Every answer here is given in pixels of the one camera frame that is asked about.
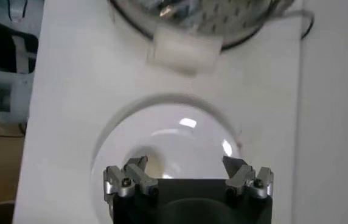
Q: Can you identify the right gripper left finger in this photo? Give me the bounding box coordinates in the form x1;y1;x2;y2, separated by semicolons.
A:
103;155;159;201

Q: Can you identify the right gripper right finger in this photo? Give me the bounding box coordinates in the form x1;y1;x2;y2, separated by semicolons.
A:
222;156;274;199

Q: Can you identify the white steamed baozi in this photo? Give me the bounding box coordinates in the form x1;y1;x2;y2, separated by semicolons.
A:
145;152;166;180

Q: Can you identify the stainless steel steamer basket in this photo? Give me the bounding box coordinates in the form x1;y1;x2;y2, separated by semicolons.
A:
111;0;284;71

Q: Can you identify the white round plate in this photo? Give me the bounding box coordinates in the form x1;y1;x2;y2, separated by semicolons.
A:
90;94;243;224

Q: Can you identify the black pot power cord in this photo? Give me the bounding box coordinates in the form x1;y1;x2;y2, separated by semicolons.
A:
279;9;315;40

